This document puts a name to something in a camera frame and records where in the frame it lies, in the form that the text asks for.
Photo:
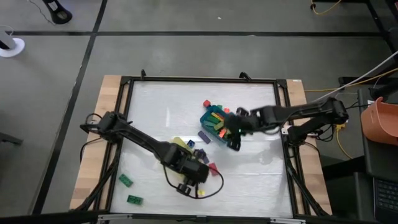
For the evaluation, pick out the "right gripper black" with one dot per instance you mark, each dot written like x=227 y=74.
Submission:
x=245 y=123

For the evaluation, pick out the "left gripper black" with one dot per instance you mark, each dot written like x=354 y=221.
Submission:
x=186 y=165

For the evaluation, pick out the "orange rectangular block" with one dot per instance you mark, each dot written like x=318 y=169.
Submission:
x=222 y=133

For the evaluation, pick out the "olive green rectangular block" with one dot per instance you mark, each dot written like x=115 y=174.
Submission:
x=219 y=126

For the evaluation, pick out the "large red stud brick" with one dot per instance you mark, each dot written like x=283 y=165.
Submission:
x=214 y=169

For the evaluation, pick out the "yellow rectangular block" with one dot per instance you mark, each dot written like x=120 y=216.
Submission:
x=217 y=116

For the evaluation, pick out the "small blue stud brick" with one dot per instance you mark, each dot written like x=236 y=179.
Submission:
x=191 y=143

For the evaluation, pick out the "small red stud brick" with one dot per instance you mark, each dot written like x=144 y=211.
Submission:
x=207 y=103

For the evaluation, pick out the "large green stud brick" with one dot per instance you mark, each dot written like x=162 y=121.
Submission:
x=125 y=180
x=135 y=200

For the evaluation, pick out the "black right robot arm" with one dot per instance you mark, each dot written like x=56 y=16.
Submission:
x=311 y=115

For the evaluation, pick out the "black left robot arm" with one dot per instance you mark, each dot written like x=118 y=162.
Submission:
x=136 y=137

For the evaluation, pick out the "small orange stud brick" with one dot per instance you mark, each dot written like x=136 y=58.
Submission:
x=226 y=110

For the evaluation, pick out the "yellow translucent plastic bin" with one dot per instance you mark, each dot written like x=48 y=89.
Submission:
x=180 y=142

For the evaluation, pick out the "teal plastic bin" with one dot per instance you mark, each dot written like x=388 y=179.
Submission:
x=207 y=112

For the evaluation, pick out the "black and silver crossbar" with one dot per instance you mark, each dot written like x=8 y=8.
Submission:
x=199 y=218

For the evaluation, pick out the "white table cover sheet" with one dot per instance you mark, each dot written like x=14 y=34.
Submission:
x=155 y=102

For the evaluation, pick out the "orange plastic tub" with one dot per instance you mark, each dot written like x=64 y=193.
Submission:
x=381 y=123

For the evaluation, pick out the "black side desk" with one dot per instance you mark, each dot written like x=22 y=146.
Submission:
x=382 y=161

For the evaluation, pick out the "black keyboard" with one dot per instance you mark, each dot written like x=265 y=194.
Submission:
x=385 y=196

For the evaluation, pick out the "black metal stand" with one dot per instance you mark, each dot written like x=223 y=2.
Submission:
x=377 y=18

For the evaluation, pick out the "black furniture leg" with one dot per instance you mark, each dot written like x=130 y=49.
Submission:
x=9 y=139

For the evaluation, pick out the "black stand base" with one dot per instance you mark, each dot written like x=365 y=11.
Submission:
x=59 y=14

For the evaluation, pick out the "white round stand base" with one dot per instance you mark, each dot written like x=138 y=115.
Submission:
x=12 y=48

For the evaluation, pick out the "black frame clamp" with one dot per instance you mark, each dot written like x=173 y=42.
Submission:
x=245 y=76
x=143 y=73

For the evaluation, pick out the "black metal table frame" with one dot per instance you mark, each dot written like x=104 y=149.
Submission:
x=202 y=79

